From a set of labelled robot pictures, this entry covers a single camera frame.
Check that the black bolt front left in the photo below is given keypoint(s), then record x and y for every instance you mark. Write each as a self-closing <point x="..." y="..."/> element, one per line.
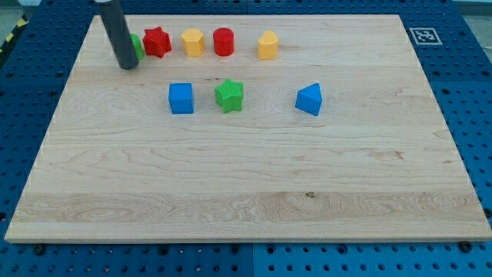
<point x="38" y="249"/>

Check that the green star block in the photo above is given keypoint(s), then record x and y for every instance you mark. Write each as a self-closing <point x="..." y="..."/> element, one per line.
<point x="229" y="96"/>

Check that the light wooden board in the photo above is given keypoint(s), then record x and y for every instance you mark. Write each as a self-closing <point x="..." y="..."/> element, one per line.
<point x="378" y="164"/>

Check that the blue cube block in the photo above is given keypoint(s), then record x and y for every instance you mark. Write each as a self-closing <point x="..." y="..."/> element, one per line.
<point x="180" y="98"/>

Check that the blue triangle block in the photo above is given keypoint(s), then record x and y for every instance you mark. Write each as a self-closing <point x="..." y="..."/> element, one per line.
<point x="309" y="99"/>

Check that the red star block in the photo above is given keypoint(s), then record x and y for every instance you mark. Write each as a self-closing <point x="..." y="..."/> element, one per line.
<point x="157" y="42"/>

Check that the yellow heart block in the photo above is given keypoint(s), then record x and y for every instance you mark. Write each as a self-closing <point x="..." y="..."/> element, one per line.
<point x="268" y="46"/>

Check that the black bolt front right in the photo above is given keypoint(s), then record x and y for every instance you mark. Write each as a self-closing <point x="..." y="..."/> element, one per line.
<point x="465" y="246"/>

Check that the black bolt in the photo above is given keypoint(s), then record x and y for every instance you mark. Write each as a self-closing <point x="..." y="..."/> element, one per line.
<point x="38" y="249"/>
<point x="465" y="246"/>

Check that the yellow hexagon block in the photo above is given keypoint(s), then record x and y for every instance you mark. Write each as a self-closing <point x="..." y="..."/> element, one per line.
<point x="193" y="42"/>

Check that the red cylinder block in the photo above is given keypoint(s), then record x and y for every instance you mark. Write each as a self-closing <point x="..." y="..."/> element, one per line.
<point x="223" y="41"/>

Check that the white fiducial marker tag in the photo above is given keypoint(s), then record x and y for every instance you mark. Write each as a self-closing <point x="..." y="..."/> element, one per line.
<point x="425" y="36"/>

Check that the green cylinder block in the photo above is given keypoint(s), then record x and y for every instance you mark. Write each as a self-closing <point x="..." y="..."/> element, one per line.
<point x="136" y="41"/>

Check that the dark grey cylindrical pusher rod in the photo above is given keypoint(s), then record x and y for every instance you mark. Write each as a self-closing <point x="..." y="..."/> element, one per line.
<point x="113" y="18"/>

